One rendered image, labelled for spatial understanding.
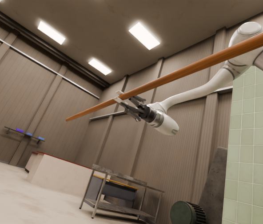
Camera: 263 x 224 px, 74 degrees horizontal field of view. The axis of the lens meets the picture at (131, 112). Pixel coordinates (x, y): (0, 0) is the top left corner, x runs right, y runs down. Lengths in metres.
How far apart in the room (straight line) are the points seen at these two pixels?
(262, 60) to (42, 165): 5.85
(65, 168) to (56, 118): 5.04
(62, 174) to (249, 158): 5.48
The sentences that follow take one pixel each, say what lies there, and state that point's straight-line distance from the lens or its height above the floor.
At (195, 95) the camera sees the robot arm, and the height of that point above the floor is 1.36.
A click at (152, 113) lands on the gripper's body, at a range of 0.92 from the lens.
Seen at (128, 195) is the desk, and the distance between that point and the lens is 5.70.
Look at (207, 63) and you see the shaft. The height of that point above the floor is 1.15.
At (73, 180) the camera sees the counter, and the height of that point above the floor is 0.38.
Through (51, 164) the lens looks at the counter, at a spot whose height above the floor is 0.64.
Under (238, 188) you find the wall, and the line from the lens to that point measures 1.71.
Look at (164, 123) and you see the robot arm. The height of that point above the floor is 1.13.
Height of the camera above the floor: 0.78
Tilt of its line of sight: 22 degrees up
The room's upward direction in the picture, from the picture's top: 18 degrees clockwise
